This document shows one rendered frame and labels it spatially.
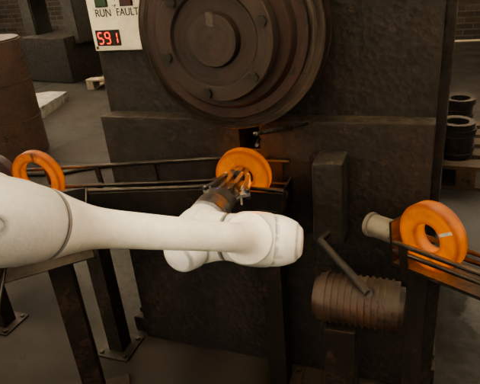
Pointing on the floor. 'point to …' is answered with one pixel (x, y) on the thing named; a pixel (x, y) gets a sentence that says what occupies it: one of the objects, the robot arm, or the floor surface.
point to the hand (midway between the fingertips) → (242, 170)
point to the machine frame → (299, 175)
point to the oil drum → (10, 100)
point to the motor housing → (353, 318)
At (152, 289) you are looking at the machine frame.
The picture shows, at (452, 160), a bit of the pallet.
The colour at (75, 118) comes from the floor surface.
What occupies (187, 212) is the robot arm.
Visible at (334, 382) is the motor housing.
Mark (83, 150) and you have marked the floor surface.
